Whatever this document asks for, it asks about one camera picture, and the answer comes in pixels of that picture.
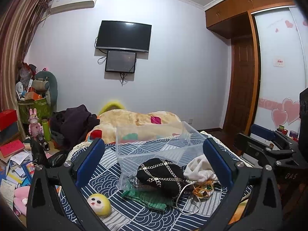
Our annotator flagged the dark purple clothing pile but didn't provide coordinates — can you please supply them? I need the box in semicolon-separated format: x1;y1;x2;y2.
50;104;100;149

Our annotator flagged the white sliding wardrobe door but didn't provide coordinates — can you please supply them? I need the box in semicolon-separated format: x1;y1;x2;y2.
254;6;307;132

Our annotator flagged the green knitted cloth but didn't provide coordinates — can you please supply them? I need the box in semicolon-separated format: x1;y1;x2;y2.
121;189;173;211

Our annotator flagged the grey green plush toy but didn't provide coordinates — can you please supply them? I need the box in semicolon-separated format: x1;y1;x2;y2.
32;71;58;108

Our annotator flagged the yellow plush face ball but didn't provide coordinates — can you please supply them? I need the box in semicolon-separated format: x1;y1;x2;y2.
87;193;111;216

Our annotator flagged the pink plush toy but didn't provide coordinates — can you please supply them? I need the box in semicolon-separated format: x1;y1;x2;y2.
13;186;30;216

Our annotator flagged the blue patterned bed sheet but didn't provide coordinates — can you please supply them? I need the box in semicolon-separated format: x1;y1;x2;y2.
57;130;253;231

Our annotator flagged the brown wooden door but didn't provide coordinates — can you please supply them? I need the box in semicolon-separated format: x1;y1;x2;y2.
223;35;255;136

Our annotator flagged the large wall television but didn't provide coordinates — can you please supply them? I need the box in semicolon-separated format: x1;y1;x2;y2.
95;20;152;53

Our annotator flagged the green bottle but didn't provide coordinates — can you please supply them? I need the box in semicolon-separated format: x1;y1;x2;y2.
42;119;51;141

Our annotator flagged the striped red curtain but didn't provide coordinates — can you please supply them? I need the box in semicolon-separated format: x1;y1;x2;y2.
1;0;50;111

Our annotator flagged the white air conditioner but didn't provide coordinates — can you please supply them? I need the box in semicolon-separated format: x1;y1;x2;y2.
50;0;97;15

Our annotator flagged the beige fleece blanket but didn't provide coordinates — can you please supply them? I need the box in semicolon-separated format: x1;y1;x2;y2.
87;109;181;144

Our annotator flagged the clear plastic storage box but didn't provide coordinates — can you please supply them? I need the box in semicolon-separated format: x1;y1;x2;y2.
115;121;208;190

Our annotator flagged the small wall monitor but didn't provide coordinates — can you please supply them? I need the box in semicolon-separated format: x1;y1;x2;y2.
105;50;137;74

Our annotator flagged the red box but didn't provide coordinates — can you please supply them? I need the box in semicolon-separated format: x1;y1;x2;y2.
0;110;17;131

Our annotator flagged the yellow green headboard cushion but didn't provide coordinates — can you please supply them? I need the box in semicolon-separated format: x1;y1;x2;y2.
98;101;125;115

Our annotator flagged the wooden overhead cabinet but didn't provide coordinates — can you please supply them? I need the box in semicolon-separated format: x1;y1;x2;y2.
205;0;295;39

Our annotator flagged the white cloth bundle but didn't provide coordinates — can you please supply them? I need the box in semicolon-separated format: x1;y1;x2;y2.
183;154;219;184

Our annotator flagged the black chain-pattern cloth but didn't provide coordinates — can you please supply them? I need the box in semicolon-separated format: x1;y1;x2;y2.
136;158;185;198

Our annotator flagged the black plastic bag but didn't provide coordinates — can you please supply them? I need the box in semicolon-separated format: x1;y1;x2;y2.
30;137;68;168

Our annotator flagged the green storage box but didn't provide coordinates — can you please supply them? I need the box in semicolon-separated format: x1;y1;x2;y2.
18;98;52;124

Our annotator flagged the pink rabbit figurine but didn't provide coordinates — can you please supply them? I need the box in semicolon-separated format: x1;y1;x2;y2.
29;109;44;138

